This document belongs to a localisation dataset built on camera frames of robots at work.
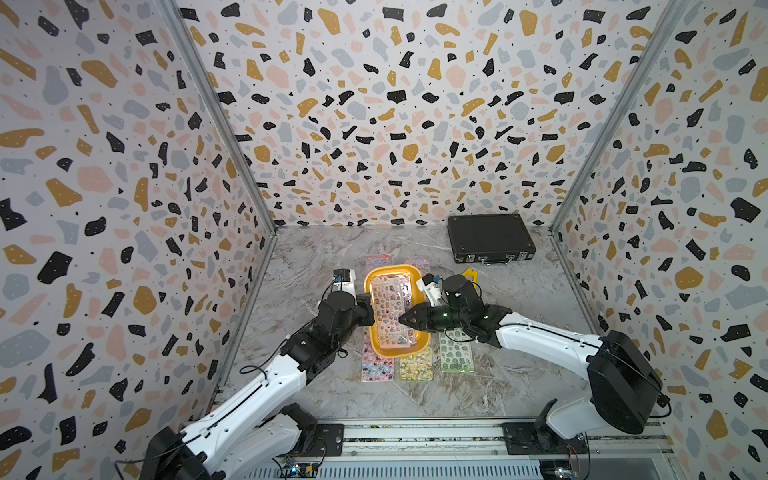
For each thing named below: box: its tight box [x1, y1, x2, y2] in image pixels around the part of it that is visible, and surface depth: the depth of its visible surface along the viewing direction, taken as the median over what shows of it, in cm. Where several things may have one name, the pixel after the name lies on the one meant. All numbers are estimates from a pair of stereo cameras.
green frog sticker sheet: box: [439, 328, 475, 373], surface depth 90 cm
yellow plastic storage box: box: [364, 264, 431, 359], surface depth 83 cm
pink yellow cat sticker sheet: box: [361, 328, 395, 383], surface depth 87 cm
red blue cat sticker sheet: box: [365, 253, 392, 277], surface depth 115 cm
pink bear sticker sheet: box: [372, 275, 410, 349], surface depth 83 cm
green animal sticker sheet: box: [400, 345, 433, 381], surface depth 88 cm
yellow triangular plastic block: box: [462, 269, 479, 283], surface depth 108 cm
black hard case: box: [447, 213, 536, 264], surface depth 119 cm
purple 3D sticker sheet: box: [404, 256, 430, 275], surface depth 115 cm
